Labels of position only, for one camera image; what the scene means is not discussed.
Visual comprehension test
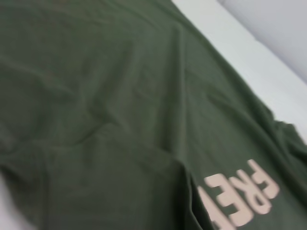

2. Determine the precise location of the dark green FREE T-shirt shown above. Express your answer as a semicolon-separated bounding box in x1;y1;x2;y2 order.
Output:
0;0;307;230

